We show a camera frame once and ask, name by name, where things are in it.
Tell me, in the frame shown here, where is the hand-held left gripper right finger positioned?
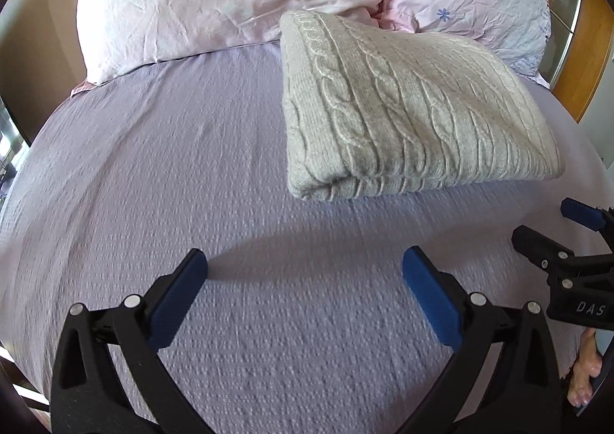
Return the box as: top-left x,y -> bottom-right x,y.
402,246 -> 563,434

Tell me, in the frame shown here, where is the person's foot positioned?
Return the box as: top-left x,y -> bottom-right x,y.
567,328 -> 602,409

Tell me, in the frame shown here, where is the wooden headboard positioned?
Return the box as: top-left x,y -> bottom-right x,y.
546,0 -> 614,124

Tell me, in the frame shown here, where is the grey cable-knit sweater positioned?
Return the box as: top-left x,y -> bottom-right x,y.
279,9 -> 566,201

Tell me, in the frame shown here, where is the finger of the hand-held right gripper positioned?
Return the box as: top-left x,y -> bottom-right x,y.
561,197 -> 614,231
511,225 -> 614,277

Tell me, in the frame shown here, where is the lilac bed sheet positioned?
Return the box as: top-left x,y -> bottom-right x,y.
0,38 -> 614,434

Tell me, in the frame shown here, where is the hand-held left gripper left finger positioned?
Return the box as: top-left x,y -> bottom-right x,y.
50,248 -> 209,434

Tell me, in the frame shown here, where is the window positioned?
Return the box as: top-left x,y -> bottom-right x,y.
0,96 -> 30,197

